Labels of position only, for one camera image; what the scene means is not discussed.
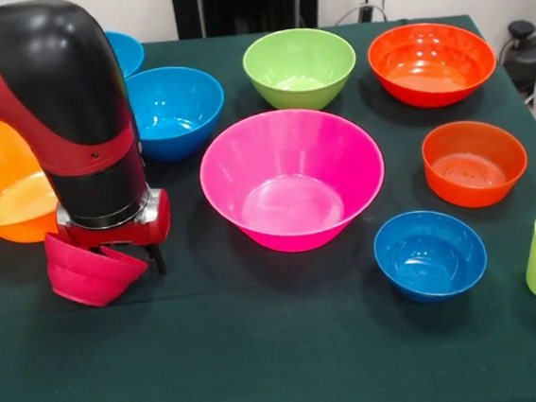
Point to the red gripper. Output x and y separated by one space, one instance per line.
124 234

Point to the small crimson red bowl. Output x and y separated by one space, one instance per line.
90 280

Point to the light blue plastic bowl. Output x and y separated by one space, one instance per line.
128 53
178 110

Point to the large pink plastic bowl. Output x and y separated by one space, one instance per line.
289 170

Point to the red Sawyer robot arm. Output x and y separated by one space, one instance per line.
46 65

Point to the large orange plastic bowl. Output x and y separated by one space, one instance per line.
1 188

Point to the dark green tablecloth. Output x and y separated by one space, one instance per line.
263 353

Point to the lime green plastic bowl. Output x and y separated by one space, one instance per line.
300 65

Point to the small dark blue bowl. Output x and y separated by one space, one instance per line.
430 256

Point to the small red-orange plastic bowl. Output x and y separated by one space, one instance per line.
473 162

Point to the wide red-orange plastic bowl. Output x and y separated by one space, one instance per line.
430 62

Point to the black round floor stand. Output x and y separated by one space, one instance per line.
527 57

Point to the black pedestal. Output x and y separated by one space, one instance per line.
249 3

